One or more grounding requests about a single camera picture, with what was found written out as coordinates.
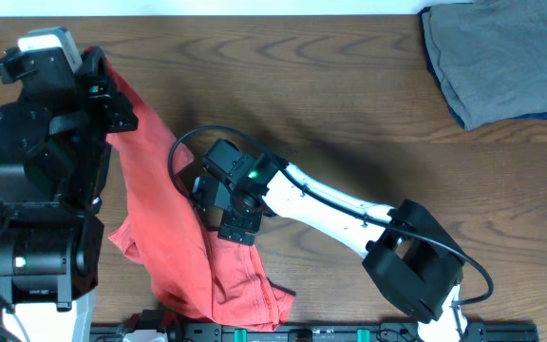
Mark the red soccer t-shirt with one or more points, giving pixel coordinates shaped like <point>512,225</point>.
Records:
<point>193,272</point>

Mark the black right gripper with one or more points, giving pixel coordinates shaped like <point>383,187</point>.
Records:
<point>231,218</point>

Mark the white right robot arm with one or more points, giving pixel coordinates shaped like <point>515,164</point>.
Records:
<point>411,259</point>

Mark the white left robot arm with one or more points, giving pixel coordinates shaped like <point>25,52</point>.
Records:
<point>54,159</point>

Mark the grey folded garment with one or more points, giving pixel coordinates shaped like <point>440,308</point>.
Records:
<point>492,56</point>

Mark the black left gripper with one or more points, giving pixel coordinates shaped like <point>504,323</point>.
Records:
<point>113,101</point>

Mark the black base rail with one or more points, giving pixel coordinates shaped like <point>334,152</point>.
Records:
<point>168,327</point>

